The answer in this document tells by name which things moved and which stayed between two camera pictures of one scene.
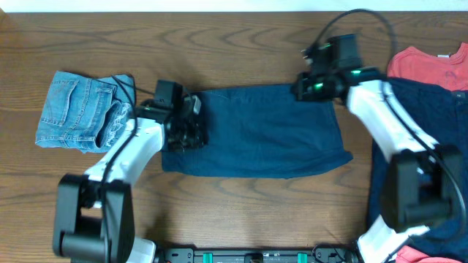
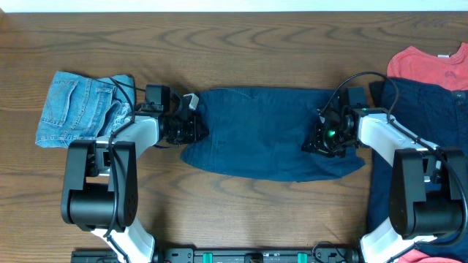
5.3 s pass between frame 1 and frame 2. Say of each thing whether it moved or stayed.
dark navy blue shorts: moved
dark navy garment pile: stayed
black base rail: stayed
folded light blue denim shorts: stayed
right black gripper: moved
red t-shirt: stayed
